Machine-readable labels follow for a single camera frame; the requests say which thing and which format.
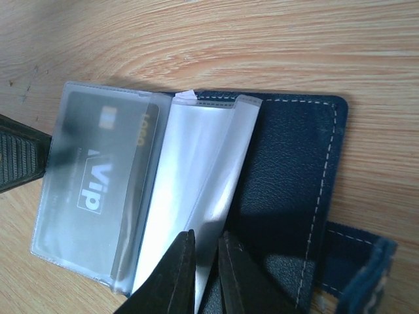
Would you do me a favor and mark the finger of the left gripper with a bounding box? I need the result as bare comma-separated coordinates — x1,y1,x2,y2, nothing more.
0,114,52,193

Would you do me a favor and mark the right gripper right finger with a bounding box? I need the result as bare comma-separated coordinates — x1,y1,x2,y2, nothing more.
218,232,295,313

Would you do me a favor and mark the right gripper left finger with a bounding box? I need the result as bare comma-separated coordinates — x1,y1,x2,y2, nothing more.
118,230,196,314

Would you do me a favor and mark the black VIP card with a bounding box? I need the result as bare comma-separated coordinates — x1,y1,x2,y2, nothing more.
31,92,149,284

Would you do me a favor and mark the blue card holder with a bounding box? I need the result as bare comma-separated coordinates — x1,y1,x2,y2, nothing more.
29,80,399,314

